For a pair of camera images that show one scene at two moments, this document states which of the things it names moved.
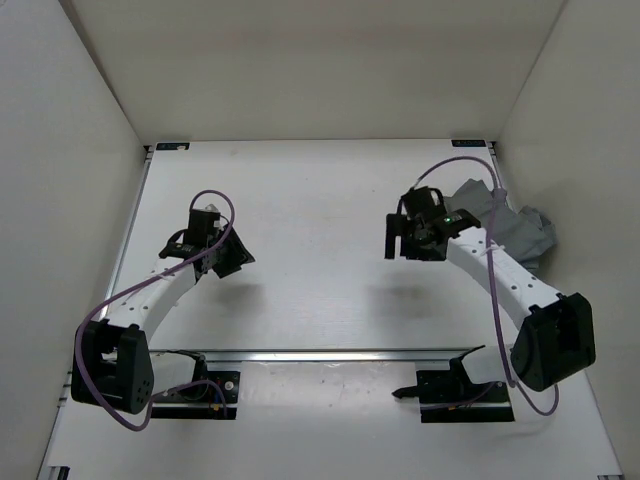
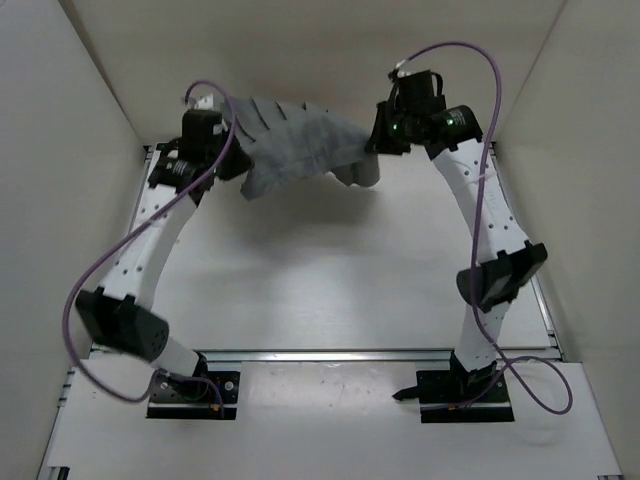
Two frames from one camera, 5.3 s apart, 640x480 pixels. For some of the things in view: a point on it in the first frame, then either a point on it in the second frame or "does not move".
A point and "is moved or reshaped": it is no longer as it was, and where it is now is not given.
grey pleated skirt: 526,232 is moved or reshaped
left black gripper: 240,254 to 244,164
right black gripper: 399,226 to 377,144
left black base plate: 201,400 does not move
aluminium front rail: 326,354 does not move
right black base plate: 449,396 does not move
